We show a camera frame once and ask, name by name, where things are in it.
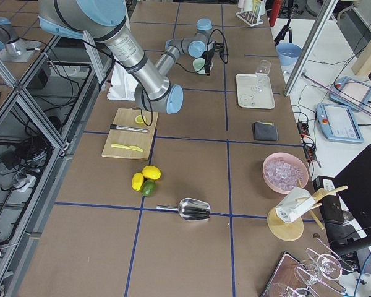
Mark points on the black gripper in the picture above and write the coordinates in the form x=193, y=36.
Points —
x=208, y=58

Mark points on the green bowl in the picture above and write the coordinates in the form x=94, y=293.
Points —
x=199, y=66

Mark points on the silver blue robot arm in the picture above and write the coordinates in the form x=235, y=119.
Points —
x=105, y=21

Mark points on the blue bowl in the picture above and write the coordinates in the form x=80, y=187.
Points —
x=288, y=53

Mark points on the pink bowl with ice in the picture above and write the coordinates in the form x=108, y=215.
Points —
x=282, y=172

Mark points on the metal ice scoop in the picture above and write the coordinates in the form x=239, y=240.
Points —
x=190, y=209

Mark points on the cream bear tray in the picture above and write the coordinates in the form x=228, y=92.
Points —
x=246, y=98

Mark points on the clear wine glass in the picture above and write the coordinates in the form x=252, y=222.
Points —
x=262, y=71

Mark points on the grey folded cloth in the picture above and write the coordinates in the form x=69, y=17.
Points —
x=264, y=132

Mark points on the lemon half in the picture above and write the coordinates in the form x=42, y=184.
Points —
x=139, y=119

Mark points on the wooden cutting board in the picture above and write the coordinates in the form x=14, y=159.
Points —
x=126, y=117

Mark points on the red cylinder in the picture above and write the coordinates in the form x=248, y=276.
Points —
x=274, y=13

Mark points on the large yellow lemon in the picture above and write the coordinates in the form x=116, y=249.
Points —
x=151, y=172

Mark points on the yellow plastic knife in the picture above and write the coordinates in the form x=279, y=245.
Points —
x=128, y=147

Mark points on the small yellow lemon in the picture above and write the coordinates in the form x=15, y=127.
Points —
x=137, y=181

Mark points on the green lime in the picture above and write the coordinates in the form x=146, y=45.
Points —
x=148, y=187

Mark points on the near teach pendant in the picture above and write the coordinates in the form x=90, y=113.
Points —
x=337, y=122

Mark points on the teach pendant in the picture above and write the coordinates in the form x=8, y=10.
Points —
x=337, y=122
x=351, y=92

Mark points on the far teach pendant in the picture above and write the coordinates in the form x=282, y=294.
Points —
x=351, y=92

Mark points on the wooden stand with base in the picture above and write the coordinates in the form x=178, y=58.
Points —
x=293, y=231

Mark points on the silver rod green tip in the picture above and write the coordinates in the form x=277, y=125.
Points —
x=367, y=111

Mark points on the black monitor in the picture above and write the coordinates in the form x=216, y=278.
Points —
x=357, y=197

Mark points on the white wire cup rack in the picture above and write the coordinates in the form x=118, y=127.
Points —
x=251, y=11

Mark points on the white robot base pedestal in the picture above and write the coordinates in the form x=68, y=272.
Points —
x=122, y=85

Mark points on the black camera tripod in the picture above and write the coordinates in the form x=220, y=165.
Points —
x=291, y=12

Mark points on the aluminium frame post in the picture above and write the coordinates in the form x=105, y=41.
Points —
x=314, y=34

